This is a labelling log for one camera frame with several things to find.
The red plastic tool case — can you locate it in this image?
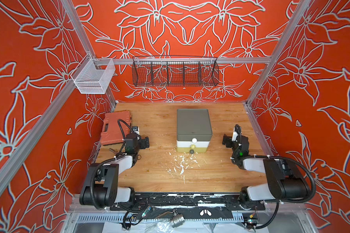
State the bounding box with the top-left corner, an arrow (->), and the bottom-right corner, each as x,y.
100,111 -> 131,146

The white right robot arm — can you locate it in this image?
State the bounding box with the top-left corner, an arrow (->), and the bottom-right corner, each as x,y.
222,124 -> 316,208

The black wire wall basket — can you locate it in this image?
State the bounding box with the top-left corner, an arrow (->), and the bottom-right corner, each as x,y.
132,55 -> 220,87

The metal cylindrical fitting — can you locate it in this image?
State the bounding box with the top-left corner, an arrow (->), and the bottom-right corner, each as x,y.
170,214 -> 185,228

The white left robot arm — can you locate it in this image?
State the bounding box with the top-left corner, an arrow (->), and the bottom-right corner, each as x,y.
79,119 -> 150,210

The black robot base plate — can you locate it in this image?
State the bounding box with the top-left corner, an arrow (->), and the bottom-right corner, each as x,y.
126,192 -> 266,223

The white mesh wall basket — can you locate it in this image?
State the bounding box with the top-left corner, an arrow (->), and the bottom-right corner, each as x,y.
71,53 -> 116,94

